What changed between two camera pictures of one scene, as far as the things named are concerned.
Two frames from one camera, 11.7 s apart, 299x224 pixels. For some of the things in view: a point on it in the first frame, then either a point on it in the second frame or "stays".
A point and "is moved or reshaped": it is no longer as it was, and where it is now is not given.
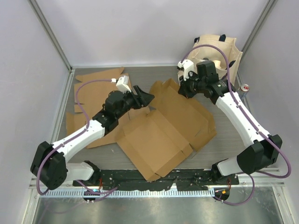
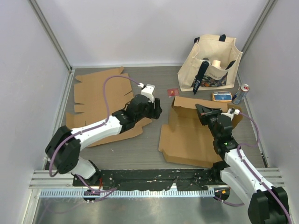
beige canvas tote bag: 222,51 stays
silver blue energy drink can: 244,89 stays
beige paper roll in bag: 217,63 stays
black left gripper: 146,98 → 155,113
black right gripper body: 192,86 → 210,126
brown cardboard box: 172,128 is moved or reshaped
